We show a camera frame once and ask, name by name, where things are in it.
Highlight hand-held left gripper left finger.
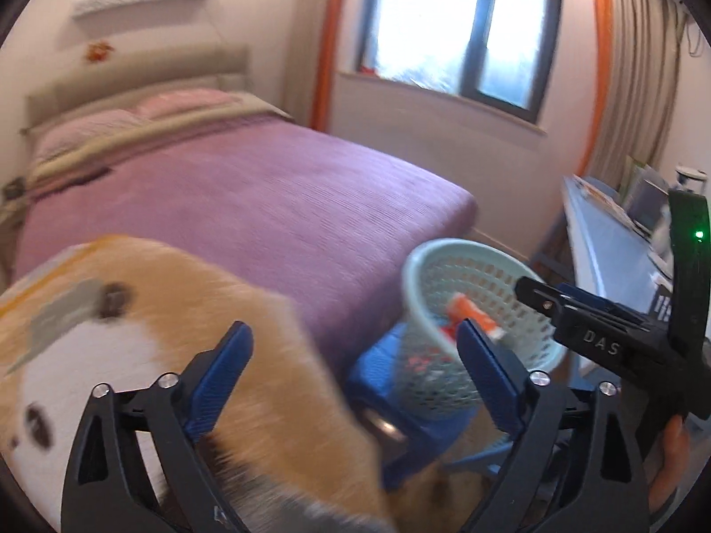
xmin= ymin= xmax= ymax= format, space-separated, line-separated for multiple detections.
xmin=61 ymin=321 xmax=255 ymax=533

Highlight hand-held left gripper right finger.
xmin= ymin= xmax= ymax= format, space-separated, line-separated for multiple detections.
xmin=455 ymin=318 xmax=651 ymax=533

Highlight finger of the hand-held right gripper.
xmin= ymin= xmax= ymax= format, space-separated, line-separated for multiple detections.
xmin=514 ymin=276 xmax=564 ymax=317
xmin=555 ymin=282 xmax=646 ymax=321

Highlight orange white tube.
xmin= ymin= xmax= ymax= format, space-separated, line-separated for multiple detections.
xmin=447 ymin=294 xmax=505 ymax=341

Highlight light green mesh wastebasket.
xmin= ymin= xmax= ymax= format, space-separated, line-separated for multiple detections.
xmin=401 ymin=239 xmax=564 ymax=420

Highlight person's right hand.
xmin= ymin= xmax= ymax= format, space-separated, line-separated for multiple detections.
xmin=647 ymin=415 xmax=692 ymax=513

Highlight light blue desk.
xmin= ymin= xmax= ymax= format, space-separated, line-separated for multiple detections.
xmin=561 ymin=175 xmax=711 ymax=379

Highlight orange white plush mat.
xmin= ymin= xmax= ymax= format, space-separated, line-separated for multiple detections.
xmin=0 ymin=233 xmax=401 ymax=533

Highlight stack of books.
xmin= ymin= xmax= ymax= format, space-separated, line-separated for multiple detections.
xmin=572 ymin=175 xmax=635 ymax=224

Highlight blue plastic stool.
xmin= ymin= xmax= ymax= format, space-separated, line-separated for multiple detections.
xmin=347 ymin=322 xmax=523 ymax=490

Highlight bed with purple cover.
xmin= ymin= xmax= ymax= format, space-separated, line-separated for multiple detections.
xmin=14 ymin=47 xmax=479 ymax=370

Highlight white yellow cardboard box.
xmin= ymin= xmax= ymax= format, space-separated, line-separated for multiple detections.
xmin=0 ymin=244 xmax=91 ymax=313

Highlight beige curtain orange edge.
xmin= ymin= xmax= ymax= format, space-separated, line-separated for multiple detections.
xmin=307 ymin=0 xmax=352 ymax=135
xmin=575 ymin=0 xmax=688 ymax=179

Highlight pink pillows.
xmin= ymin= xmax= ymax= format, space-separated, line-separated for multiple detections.
xmin=28 ymin=94 xmax=293 ymax=187

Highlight dark framed window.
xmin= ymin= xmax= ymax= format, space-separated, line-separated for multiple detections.
xmin=355 ymin=0 xmax=565 ymax=126

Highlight striped pink pillow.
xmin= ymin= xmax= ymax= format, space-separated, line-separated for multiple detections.
xmin=136 ymin=89 xmax=241 ymax=121

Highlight orange plush toy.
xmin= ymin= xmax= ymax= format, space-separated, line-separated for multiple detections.
xmin=83 ymin=39 xmax=115 ymax=64

